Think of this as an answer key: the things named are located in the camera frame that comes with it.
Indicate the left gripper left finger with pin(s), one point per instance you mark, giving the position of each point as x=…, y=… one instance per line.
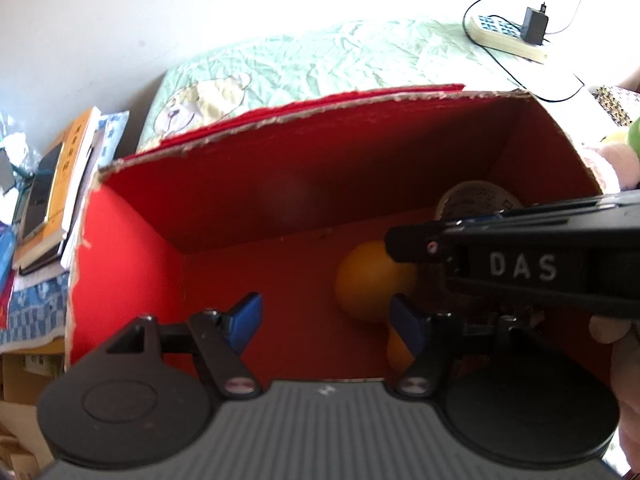
x=220, y=338

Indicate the person right hand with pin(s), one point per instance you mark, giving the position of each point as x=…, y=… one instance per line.
x=625, y=383

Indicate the printed packing tape roll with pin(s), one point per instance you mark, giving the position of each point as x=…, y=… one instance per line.
x=474, y=199

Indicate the brown wooden gourd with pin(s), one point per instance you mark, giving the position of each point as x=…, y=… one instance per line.
x=366, y=281

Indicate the blue checkered cloth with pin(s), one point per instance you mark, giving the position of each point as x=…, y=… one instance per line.
x=36, y=311

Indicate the green printed bed sheet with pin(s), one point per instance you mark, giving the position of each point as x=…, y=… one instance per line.
x=233, y=80

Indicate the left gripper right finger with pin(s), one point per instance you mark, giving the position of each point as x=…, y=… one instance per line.
x=410, y=348

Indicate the black charger adapter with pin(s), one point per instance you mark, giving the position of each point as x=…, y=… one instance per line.
x=534, y=25

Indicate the large red cardboard box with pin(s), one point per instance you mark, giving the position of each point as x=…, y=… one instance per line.
x=273, y=200

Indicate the green smiling plush toy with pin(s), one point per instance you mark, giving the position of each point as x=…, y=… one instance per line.
x=633, y=136

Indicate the black smartphone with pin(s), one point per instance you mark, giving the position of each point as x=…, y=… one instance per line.
x=36, y=211

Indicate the white power strip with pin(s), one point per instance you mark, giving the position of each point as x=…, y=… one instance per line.
x=498, y=34

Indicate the pink white plush toy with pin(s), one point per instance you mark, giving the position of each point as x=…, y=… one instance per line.
x=615, y=167

